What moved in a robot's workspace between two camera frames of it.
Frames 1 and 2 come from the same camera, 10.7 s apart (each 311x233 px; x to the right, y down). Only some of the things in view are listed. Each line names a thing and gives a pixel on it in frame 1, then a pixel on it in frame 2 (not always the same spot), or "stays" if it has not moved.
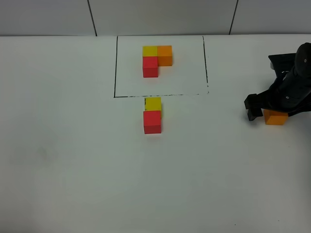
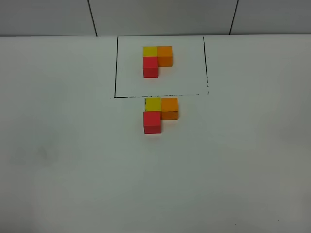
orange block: (271, 117) to (169, 108)
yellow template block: (149, 51) stays
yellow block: (152, 104) stays
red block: (152, 120) stays
